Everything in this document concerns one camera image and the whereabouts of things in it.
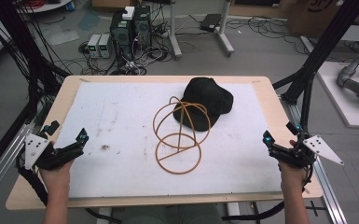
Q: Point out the white table mat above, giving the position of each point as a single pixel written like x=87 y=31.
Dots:
x=121 y=124

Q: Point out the light wooden table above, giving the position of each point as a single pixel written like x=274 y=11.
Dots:
x=65 y=84

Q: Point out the person's lap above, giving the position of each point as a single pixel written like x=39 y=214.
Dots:
x=174 y=216

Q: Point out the person's right hand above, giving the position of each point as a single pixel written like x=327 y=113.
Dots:
x=292 y=175

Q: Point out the flat black box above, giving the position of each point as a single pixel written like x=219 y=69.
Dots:
x=210 y=22

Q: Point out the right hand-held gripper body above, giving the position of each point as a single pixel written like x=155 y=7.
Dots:
x=310 y=147

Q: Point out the black baseball cap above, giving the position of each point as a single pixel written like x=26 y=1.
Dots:
x=209 y=93

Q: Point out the round white table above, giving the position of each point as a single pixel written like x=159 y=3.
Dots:
x=49 y=5

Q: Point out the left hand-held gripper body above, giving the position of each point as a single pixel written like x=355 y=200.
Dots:
x=34 y=149

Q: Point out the person's left hand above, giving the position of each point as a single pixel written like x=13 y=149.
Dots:
x=57 y=174

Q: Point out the white floor board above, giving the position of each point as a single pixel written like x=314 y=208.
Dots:
x=342 y=102

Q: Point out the white desk leg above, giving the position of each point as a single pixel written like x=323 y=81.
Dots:
x=224 y=29
x=174 y=31

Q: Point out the black computer tower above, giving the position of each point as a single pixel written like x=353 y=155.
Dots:
x=142 y=26
x=121 y=34

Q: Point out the brown cardboard box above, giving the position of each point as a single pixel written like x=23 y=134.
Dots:
x=320 y=17

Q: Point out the grey power supply unit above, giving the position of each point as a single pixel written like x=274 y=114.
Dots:
x=93 y=45
x=105 y=46

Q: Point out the small white box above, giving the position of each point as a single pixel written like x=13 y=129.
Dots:
x=128 y=13

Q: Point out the aluminium rail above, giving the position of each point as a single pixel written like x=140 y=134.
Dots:
x=329 y=189
x=3 y=161

